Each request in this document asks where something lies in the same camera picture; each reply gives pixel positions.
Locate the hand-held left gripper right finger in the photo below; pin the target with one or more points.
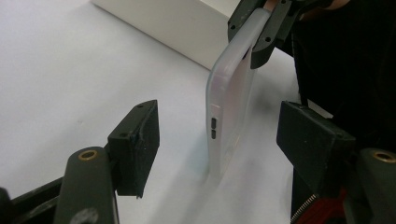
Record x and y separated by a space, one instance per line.
314 146

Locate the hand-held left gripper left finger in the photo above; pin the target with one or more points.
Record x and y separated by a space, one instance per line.
137 146

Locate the white rectangular box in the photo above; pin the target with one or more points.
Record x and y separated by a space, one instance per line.
174 28

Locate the translucent iridescent phone case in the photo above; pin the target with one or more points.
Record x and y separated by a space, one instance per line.
227 93

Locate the white table sheet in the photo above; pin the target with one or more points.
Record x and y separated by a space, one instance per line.
77 77

